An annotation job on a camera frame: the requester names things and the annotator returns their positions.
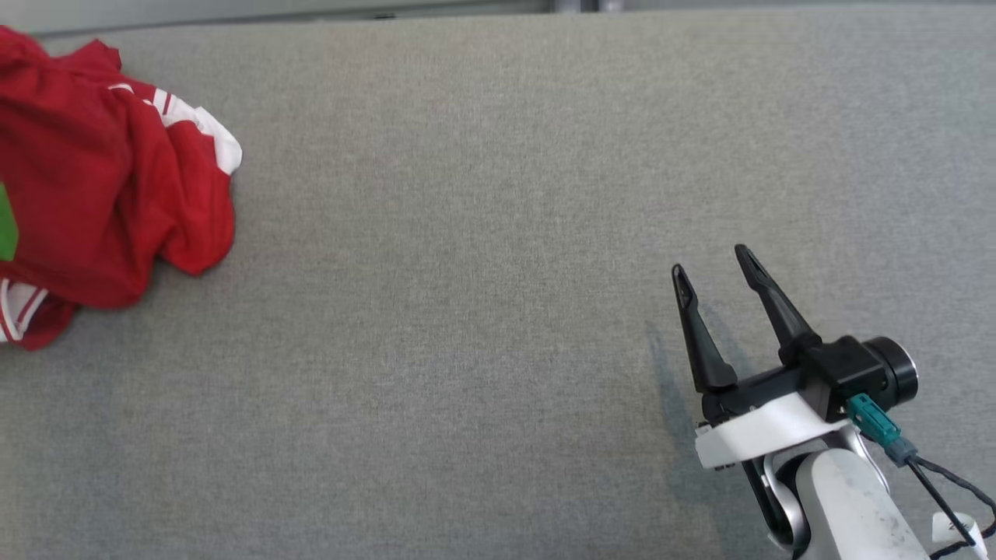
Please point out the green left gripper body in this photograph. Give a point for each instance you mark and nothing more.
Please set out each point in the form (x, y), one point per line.
(6, 229)

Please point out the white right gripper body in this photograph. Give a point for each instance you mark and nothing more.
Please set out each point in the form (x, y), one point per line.
(766, 432)

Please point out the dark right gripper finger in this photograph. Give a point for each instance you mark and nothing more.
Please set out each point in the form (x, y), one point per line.
(778, 311)
(704, 350)

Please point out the red Bulls 23 jersey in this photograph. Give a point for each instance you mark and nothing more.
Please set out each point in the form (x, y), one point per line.
(101, 194)

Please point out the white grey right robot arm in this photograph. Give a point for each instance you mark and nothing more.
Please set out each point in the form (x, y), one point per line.
(848, 505)

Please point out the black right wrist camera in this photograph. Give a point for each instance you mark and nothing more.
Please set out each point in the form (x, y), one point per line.
(856, 369)

